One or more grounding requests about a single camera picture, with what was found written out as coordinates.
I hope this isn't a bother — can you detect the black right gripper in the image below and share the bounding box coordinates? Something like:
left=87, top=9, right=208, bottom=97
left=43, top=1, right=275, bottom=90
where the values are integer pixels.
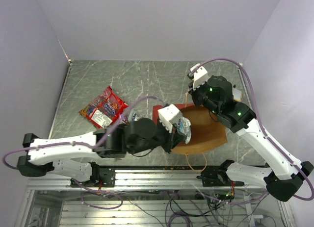
left=188, top=77, right=221, bottom=116

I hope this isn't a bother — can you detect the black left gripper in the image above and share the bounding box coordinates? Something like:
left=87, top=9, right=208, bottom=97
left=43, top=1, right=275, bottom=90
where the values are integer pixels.
left=129, top=118, right=187, bottom=154

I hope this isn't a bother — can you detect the light blue snack packet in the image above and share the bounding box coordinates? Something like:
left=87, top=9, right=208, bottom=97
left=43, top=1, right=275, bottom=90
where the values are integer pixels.
left=176, top=116, right=191, bottom=144

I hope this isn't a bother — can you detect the red brown paper bag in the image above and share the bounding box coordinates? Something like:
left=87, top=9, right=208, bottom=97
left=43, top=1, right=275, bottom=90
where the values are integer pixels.
left=152, top=91, right=228, bottom=175

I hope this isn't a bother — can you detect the large red snack bag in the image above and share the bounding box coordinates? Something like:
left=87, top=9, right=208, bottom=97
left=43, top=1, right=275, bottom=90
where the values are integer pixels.
left=79, top=86, right=128, bottom=128

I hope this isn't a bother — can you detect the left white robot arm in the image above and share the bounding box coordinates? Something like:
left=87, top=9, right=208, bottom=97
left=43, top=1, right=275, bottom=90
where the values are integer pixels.
left=17, top=118, right=188, bottom=186

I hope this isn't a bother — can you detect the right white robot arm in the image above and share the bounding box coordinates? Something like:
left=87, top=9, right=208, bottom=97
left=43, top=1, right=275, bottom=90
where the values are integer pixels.
left=188, top=76, right=314, bottom=202

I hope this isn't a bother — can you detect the grey silver snack wrapper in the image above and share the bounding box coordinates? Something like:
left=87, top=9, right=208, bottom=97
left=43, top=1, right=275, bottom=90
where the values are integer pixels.
left=128, top=109, right=140, bottom=122

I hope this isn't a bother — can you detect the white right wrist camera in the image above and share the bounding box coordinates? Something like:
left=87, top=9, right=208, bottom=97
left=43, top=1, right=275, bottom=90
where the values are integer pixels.
left=191, top=67, right=209, bottom=90

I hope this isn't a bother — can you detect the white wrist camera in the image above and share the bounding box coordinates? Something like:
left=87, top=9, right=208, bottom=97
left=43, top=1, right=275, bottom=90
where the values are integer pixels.
left=157, top=104, right=183, bottom=133
left=191, top=67, right=209, bottom=90

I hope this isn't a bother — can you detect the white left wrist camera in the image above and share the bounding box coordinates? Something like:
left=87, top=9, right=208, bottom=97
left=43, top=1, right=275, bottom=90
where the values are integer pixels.
left=157, top=104, right=183, bottom=133

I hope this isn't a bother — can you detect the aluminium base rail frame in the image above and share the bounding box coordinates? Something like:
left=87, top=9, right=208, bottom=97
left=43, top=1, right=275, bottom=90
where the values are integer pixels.
left=16, top=166, right=296, bottom=227

